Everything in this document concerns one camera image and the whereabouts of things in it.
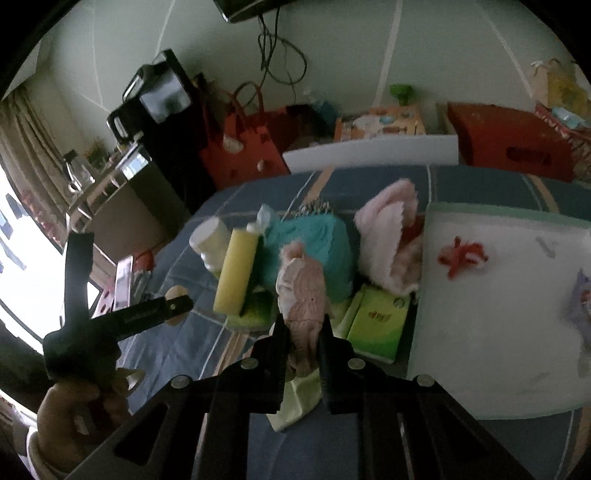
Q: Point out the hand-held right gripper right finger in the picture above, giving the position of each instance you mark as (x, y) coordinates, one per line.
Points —
(326, 355)

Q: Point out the white plastic bottle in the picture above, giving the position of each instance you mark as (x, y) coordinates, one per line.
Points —
(210, 240)

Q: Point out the yellow sponge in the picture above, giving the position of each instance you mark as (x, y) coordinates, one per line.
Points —
(236, 272)

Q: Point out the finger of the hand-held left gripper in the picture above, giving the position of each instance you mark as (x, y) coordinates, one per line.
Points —
(143, 314)

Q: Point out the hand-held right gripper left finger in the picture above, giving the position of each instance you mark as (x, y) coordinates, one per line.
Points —
(280, 350)

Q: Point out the green plastic toy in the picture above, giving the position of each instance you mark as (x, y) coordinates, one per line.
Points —
(400, 92)

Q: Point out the white foam board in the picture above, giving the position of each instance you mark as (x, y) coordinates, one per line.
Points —
(369, 157)

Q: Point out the black coffee machine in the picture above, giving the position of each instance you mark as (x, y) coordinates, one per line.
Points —
(152, 97)

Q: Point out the orange toy box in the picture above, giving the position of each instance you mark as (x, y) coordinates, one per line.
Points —
(378, 123)

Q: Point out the red tote bag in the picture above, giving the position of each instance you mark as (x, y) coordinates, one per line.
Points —
(244, 147)

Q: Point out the purple packet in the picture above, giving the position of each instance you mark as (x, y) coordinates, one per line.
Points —
(582, 300)

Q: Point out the white storage tray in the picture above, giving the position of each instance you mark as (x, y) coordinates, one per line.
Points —
(498, 323)

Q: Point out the yellow gift bag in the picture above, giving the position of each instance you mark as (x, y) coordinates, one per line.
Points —
(558, 87)

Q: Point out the clear glass bottle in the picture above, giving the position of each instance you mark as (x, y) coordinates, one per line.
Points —
(76, 173)

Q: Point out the red patterned basket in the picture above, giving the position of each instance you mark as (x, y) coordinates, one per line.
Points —
(570, 122)

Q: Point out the person's left hand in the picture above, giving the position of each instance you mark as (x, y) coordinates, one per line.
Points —
(69, 410)

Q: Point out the pink plush toy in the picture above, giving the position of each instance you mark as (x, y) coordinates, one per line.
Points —
(302, 295)

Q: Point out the wall television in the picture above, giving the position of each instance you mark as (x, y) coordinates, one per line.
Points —
(249, 9)

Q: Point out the light green cloth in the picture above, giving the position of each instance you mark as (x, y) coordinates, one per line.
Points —
(295, 399)

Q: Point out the wooden side cabinet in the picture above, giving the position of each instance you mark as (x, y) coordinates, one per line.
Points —
(124, 203)

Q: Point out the pink fluffy cloth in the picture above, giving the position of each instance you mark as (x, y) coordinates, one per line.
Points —
(388, 230)

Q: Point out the beige curtain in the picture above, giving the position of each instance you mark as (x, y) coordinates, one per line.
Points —
(27, 138)

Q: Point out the pale blue plastic bag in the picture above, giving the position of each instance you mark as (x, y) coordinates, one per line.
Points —
(265, 218)

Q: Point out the leopard print scrunchie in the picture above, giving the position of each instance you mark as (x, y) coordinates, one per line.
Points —
(314, 210)

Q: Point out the green tissue pack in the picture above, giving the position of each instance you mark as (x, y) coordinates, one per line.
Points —
(378, 323)

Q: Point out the teal towel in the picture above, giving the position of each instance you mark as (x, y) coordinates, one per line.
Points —
(314, 249)

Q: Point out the red cardboard box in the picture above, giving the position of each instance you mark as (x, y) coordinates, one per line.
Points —
(508, 138)

